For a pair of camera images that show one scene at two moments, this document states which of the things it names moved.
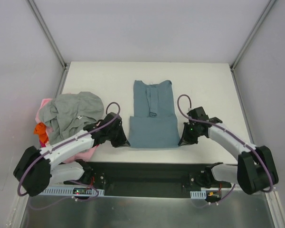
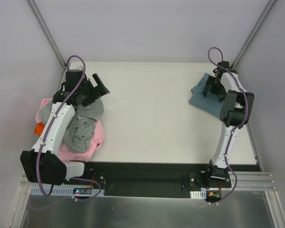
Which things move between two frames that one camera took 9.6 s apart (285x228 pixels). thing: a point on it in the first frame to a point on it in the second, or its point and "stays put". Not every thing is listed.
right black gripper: [188, 135] to [209, 86]
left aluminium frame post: [33, 7] stays put
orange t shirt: [40, 130] stays put
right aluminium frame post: [269, 6] stays put
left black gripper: [117, 136] to [95, 89]
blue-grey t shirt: [154, 124] to [208, 103]
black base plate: [141, 179] stays put
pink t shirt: [84, 156] stays put
